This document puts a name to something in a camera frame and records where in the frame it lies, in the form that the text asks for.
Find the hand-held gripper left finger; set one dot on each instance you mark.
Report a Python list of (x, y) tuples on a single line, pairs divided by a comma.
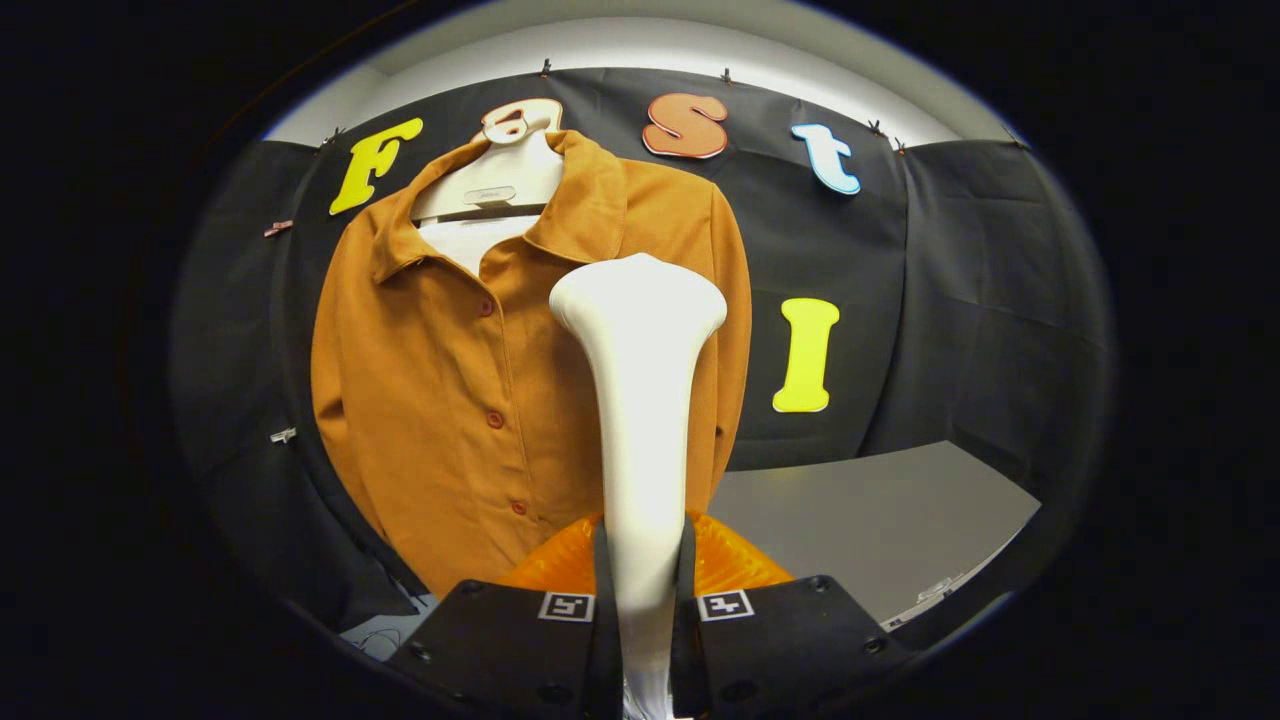
[(500, 640)]

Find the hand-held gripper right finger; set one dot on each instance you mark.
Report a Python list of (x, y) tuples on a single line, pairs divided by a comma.
[(790, 640)]

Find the orange button-up shirt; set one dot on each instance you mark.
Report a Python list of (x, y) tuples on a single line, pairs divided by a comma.
[(440, 380)]

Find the white garment steamer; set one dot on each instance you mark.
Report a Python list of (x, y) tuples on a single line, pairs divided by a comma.
[(640, 400)]

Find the grey cabinet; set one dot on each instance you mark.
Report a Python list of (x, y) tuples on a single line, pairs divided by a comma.
[(860, 520)]

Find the silver clip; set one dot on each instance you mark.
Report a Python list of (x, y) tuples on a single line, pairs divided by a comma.
[(283, 435)]

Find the black backdrop cloth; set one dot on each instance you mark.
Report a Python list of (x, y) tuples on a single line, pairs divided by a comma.
[(980, 300)]

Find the white mannequin torso form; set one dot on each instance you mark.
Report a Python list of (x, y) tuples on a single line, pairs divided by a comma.
[(500, 185)]

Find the red clip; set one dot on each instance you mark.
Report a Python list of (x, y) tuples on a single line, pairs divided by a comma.
[(278, 228)]

